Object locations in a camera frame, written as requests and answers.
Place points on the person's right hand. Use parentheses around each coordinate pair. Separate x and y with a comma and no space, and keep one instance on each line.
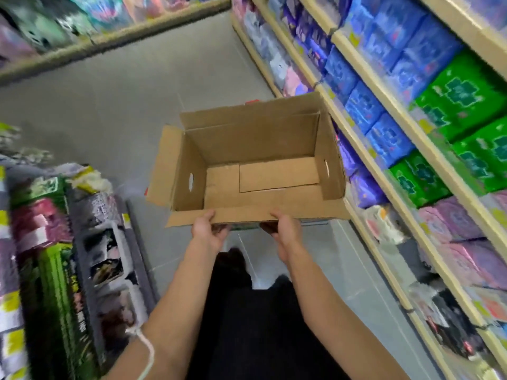
(289,239)

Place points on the person's left hand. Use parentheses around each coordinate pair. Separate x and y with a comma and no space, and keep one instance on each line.
(206,233)

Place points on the person's right thumb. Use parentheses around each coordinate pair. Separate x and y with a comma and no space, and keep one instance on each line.
(281,218)

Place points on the person's left thumb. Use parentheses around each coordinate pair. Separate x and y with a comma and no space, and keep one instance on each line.
(206,218)

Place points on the brown cardboard box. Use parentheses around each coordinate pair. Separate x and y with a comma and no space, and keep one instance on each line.
(257,176)

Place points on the person's left forearm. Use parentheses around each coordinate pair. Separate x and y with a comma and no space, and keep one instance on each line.
(170,308)

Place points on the person's right forearm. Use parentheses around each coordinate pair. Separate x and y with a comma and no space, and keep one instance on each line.
(328,316)

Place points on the grey display rack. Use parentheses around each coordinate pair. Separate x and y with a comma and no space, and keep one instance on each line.
(138,249)

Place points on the row of purple packets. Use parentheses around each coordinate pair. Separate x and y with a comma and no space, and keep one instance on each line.
(362,185)

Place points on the black trousers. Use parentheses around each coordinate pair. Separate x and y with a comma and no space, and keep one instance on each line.
(257,332)

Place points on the tall wooden shelving unit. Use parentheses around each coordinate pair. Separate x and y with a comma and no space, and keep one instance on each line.
(400,114)

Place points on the stacks of green grey packets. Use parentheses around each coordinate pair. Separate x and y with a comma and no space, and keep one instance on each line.
(51,265)

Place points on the row of pastel packets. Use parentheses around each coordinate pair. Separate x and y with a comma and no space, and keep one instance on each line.
(273,47)

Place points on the row of black white packets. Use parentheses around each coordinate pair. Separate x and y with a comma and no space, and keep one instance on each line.
(447,312)

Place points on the rows of pink packets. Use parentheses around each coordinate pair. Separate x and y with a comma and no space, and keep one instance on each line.
(471,241)

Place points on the rows of blue packets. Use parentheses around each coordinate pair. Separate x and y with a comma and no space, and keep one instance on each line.
(380,47)

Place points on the low wooden shelf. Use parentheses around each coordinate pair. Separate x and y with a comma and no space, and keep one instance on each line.
(119,37)

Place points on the rows of green packets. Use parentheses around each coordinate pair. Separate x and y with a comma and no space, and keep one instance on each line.
(459,106)

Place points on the row of mixed colourful packets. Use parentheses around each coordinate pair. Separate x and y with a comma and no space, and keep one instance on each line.
(59,23)

